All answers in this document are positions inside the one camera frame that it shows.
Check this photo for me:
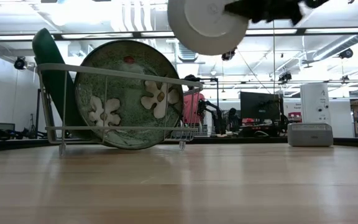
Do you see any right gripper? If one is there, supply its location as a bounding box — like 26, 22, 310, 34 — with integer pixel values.
225, 0, 304, 26

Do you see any blue patterned plate white underside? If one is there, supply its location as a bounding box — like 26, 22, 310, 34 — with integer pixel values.
167, 0, 250, 56

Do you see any green floral plate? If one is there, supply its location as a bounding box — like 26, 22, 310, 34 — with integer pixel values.
74, 39, 185, 151

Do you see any large green plate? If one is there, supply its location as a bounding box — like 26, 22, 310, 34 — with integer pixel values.
32, 27, 93, 141

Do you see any black ceiling spotlight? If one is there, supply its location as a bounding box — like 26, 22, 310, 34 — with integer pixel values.
221, 49, 236, 62
337, 48, 354, 60
278, 71, 293, 83
13, 56, 27, 71

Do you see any black computer monitor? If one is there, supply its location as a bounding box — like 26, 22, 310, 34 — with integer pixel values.
240, 91, 285, 128

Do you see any person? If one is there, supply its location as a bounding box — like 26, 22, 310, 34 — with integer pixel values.
181, 73, 207, 134

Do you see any white box device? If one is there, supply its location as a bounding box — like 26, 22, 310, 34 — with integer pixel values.
300, 82, 332, 124

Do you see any white wire dish rack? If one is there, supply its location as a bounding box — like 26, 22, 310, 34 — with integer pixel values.
37, 63, 204, 156

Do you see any black aluminium table frame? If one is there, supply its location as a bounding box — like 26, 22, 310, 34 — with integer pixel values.
0, 136, 358, 153

